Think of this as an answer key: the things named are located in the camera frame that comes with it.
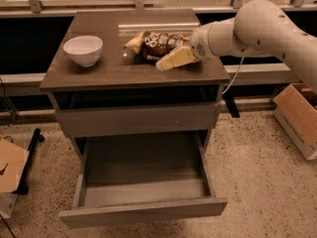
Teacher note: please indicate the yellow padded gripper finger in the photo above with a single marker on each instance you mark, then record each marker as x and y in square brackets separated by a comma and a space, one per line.
[177, 57]

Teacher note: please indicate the brown chip bag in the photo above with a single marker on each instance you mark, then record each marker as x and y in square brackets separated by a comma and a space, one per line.
[155, 45]

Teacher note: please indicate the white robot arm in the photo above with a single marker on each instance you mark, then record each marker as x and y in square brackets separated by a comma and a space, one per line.
[259, 28]

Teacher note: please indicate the grey drawer cabinet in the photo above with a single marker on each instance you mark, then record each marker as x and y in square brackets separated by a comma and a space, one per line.
[121, 78]

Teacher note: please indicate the open grey middle drawer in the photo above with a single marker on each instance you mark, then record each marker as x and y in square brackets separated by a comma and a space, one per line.
[142, 178]

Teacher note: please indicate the white ceramic bowl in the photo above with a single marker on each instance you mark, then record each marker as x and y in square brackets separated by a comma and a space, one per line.
[84, 50]

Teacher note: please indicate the cardboard box on right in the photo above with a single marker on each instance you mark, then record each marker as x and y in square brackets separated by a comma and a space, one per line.
[297, 114]

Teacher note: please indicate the cardboard sheet on left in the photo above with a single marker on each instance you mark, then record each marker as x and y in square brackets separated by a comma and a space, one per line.
[12, 162]

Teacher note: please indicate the black stand leg left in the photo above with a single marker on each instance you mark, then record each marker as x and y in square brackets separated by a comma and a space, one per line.
[23, 188]

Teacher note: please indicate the black metal bracket foot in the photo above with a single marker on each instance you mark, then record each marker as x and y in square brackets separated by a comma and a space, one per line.
[231, 104]

